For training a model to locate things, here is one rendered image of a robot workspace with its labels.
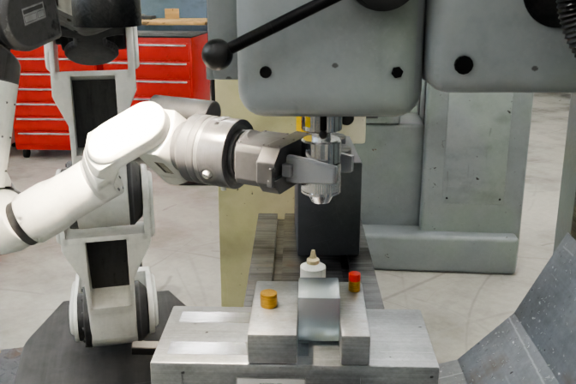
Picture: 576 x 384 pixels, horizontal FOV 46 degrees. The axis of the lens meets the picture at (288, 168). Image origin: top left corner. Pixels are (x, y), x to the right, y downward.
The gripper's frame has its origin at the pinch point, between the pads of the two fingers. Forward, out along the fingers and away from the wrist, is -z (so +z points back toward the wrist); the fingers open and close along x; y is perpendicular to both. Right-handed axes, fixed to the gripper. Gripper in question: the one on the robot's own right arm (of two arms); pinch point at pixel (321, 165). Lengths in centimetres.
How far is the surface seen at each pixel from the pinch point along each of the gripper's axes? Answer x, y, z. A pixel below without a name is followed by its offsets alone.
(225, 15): -6.4, -17.4, 9.1
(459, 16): -5.6, -18.2, -16.0
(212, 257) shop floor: 216, 126, 151
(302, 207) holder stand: 39.2, 20.8, 20.0
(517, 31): -3.3, -16.9, -21.0
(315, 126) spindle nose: -2.4, -5.3, -0.1
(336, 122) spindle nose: -0.9, -5.7, -2.1
